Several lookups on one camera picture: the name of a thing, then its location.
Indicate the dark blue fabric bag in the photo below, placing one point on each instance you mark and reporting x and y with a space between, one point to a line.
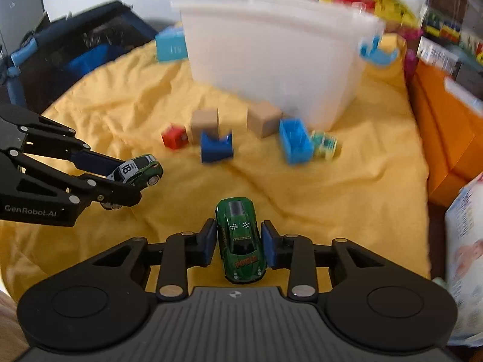
94 45

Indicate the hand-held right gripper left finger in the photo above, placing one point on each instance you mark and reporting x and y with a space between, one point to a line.
209 242

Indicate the orange box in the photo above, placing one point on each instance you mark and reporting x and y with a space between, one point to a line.
441 128

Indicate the light blue brick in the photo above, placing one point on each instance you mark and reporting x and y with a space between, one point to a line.
296 141

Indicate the yellow blanket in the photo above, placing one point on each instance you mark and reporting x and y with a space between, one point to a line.
339 196

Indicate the small light blue box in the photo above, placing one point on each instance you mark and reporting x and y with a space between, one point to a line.
171 45

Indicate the yellow bag with red print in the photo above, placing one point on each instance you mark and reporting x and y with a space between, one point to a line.
381 0

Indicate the teal round block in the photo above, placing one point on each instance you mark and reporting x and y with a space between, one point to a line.
324 144

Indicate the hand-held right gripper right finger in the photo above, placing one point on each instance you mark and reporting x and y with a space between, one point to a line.
268 244

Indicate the white carton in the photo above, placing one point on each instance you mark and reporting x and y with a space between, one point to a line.
437 54

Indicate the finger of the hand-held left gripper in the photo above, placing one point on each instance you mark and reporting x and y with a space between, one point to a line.
117 195
94 160

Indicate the baby wipes pack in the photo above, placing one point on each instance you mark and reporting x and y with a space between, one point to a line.
466 256

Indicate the dark blue brick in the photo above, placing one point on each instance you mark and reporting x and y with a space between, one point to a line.
217 150

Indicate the grey panel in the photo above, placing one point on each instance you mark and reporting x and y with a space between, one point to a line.
20 7

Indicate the wooden cube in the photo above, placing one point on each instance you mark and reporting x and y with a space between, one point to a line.
204 124
264 118

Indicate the white and green toy car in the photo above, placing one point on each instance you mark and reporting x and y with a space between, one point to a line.
139 167

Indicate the clear storage box with toys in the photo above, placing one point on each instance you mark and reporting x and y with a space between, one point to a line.
452 7

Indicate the blue bin latch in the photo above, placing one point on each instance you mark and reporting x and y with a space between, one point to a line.
377 54

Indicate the small red brick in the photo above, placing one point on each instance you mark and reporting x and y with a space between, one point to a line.
174 136

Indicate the white plastic bin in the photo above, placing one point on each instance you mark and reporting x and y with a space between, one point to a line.
271 56

